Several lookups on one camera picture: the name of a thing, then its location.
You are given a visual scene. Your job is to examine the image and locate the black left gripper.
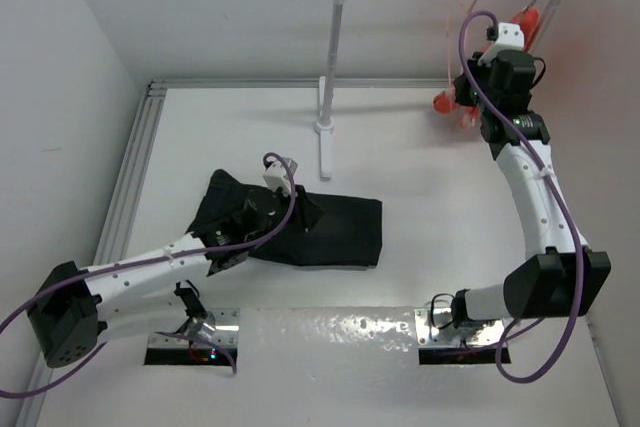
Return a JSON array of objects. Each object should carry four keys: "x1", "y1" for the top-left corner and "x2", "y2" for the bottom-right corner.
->
[{"x1": 246, "y1": 181, "x2": 323, "y2": 249}]

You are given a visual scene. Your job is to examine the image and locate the black trousers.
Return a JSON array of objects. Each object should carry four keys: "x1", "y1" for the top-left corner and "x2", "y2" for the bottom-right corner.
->
[{"x1": 187, "y1": 169, "x2": 383, "y2": 273}]

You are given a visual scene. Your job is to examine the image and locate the pink wire hanger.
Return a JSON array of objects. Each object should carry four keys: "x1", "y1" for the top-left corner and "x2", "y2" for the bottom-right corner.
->
[{"x1": 444, "y1": 0, "x2": 496, "y2": 131}]

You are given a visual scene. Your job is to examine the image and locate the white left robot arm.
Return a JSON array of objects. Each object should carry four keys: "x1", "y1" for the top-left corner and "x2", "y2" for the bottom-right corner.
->
[{"x1": 27, "y1": 183, "x2": 325, "y2": 368}]

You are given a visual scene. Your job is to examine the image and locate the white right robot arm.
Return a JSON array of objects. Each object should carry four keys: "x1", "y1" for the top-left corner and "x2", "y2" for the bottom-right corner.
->
[{"x1": 451, "y1": 48, "x2": 611, "y2": 327}]

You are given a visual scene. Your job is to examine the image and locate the red white patterned garment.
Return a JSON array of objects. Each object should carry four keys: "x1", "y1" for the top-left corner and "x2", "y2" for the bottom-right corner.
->
[{"x1": 433, "y1": 7, "x2": 540, "y2": 129}]

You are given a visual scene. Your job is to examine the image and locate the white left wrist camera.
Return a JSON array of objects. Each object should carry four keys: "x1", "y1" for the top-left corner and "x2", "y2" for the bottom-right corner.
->
[{"x1": 263, "y1": 158, "x2": 298, "y2": 196}]

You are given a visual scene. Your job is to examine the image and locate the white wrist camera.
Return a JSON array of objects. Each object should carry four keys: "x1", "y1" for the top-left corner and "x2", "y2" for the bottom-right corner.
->
[
  {"x1": 263, "y1": 158, "x2": 298, "y2": 196},
  {"x1": 478, "y1": 22, "x2": 525, "y2": 65}
]

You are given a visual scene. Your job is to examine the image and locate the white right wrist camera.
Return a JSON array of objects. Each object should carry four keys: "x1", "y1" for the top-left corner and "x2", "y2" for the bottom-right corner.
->
[{"x1": 478, "y1": 22, "x2": 525, "y2": 65}]

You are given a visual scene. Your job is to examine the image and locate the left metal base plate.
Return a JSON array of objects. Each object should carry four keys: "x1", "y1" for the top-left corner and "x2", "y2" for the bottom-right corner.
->
[{"x1": 147, "y1": 308, "x2": 240, "y2": 349}]

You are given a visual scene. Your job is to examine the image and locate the metal base plate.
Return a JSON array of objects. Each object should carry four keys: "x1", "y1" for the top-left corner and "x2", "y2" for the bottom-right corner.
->
[
  {"x1": 147, "y1": 308, "x2": 240, "y2": 349},
  {"x1": 414, "y1": 306, "x2": 505, "y2": 350}
]

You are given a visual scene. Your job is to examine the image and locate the aluminium table edge rail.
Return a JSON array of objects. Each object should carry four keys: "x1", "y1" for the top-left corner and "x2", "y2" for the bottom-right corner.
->
[{"x1": 17, "y1": 81, "x2": 429, "y2": 426}]

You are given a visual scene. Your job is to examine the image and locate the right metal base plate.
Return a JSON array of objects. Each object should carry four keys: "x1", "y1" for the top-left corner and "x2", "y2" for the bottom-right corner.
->
[{"x1": 414, "y1": 306, "x2": 505, "y2": 350}]

